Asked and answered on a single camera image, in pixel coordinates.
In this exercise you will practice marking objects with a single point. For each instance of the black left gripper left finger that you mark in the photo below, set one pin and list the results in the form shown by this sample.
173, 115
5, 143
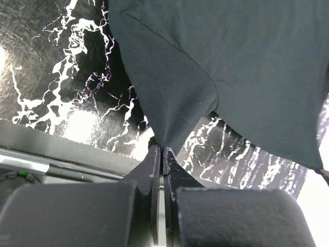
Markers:
84, 213

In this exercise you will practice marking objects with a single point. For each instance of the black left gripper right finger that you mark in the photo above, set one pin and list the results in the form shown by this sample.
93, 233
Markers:
199, 216

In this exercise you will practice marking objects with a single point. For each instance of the black t-shirt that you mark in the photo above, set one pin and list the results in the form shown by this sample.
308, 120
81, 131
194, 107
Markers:
262, 66

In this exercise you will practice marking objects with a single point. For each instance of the aluminium frame rail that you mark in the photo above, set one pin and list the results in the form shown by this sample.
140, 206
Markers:
22, 162

